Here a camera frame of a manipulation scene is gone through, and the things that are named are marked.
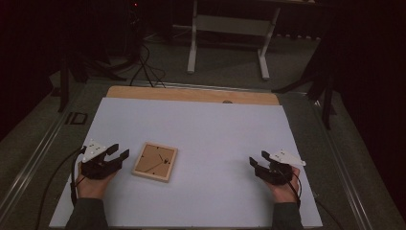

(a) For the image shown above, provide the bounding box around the person's left hand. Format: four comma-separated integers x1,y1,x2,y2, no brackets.
76,162,119,200

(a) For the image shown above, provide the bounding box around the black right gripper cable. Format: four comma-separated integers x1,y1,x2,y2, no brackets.
280,168,303,209

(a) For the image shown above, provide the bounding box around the long black floor cable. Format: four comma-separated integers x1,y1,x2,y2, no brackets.
34,147,83,230

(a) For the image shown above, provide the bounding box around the square wooden board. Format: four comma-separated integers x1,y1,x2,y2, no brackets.
131,141,179,184

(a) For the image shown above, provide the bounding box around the white metal table frame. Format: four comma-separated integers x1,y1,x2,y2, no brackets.
186,0,282,81

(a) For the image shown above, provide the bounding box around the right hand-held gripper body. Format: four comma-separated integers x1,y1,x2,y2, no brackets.
254,149,306,186

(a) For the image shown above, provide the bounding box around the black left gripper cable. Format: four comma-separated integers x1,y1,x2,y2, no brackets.
70,146,88,207

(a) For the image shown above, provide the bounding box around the white table mat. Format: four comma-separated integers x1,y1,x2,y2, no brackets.
49,97,324,228

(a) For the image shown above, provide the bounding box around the metal floor strip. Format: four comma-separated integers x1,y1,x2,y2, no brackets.
143,80,308,96

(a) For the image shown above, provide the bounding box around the black floor socket box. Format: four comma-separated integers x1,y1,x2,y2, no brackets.
64,111,89,126

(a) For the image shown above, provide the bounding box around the bundle of black cables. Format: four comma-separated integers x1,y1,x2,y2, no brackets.
128,42,167,89

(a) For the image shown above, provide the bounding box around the person's right hand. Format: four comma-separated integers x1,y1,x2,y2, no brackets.
262,166,302,203

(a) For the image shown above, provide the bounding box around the black equipment with red light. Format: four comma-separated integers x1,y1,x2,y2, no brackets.
124,0,146,63

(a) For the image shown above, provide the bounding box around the thin black floor cable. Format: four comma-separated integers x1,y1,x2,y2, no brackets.
314,197,345,230

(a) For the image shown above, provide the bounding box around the metal floor rail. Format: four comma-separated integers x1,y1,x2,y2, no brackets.
311,99,375,230
0,104,75,219

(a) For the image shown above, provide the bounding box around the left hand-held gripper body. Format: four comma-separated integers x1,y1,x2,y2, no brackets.
79,139,124,180

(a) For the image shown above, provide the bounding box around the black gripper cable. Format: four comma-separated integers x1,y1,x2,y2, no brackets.
280,168,303,209
70,146,88,207

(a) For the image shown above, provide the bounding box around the black metal stand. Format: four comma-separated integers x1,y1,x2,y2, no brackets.
272,41,337,130

